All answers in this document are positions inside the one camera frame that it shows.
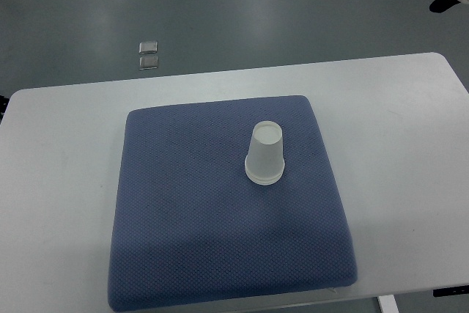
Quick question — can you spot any black shoe at left edge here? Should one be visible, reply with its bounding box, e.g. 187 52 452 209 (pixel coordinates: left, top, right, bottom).
0 95 10 118

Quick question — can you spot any metal floor plate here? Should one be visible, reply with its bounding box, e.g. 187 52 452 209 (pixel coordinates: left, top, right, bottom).
139 40 158 54
139 55 159 70

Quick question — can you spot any white table leg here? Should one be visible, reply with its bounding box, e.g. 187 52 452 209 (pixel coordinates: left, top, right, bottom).
377 295 399 313

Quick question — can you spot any blue textured cushion mat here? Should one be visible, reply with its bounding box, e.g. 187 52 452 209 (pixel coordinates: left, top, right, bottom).
108 95 358 312

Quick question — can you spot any white paper cup on mat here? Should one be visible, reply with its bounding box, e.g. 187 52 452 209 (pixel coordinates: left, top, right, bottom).
245 169 283 186

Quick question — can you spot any upper metal floor plate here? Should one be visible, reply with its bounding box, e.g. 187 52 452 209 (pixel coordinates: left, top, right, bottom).
139 40 158 54

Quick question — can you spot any white paper cup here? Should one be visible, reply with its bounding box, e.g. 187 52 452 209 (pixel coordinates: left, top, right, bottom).
245 169 283 186
245 121 285 178

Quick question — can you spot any lower metal floor plate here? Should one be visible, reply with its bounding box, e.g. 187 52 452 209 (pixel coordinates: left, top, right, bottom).
139 55 159 70

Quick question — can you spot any black bracket at table edge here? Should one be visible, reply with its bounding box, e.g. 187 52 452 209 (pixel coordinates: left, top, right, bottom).
432 285 469 298

